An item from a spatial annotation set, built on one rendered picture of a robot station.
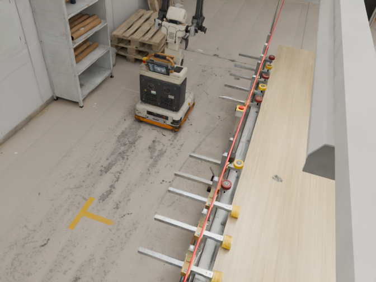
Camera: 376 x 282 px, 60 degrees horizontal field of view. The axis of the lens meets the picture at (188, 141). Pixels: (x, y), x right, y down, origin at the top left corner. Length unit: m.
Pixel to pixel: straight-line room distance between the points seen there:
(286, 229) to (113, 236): 1.65
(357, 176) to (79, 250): 2.93
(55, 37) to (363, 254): 4.14
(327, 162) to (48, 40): 4.01
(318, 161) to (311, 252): 1.70
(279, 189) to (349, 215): 2.15
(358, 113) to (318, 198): 2.06
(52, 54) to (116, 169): 1.68
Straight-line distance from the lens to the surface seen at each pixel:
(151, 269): 3.07
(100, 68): 5.29
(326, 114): 0.72
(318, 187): 2.71
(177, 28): 3.95
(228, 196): 2.78
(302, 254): 2.30
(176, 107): 4.03
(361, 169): 0.49
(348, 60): 0.77
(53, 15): 4.20
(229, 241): 2.11
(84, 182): 3.70
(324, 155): 0.66
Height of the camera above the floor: 2.76
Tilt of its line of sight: 42 degrees down
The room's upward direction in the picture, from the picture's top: 6 degrees clockwise
